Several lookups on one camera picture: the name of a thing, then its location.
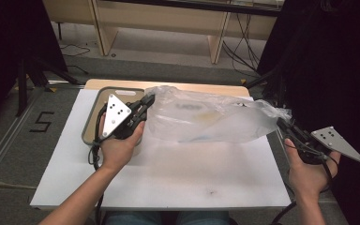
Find person's left hand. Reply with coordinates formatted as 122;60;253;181
98;112;146;172

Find clear plastic bag yellow smiley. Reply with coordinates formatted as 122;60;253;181
143;84;293;144

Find right hand-held gripper cable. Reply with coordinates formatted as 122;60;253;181
271;149;340;225

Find person's right hand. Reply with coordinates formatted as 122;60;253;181
283;138;342;202

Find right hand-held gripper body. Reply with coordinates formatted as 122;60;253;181
292;126;360;166

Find black cable on floor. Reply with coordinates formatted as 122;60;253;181
58;42;92;75

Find black metal stand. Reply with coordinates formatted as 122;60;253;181
244;66;288;109

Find light wooden table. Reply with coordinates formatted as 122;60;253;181
83;79;251;98

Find person's legs in jeans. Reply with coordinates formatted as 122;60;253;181
105;210;232;225

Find hanging black cables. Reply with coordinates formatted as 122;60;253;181
221;12;261;77

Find dark curtain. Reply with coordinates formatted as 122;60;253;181
0;0;68;126
257;0;360;225

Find hand-held gripper cable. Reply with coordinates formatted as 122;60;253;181
87;103;108;225
271;149;340;225

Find left hand-held gripper cable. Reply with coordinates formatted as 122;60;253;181
87;103;108;225

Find beige plastic basket grey rim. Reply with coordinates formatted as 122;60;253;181
81;86;147;157

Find black tripod stand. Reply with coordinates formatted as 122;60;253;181
14;55;80;118

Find light wooden desk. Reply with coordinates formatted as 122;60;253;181
41;0;285;66

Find white foam board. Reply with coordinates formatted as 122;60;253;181
29;88;293;211

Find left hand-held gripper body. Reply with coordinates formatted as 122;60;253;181
101;93;143;141

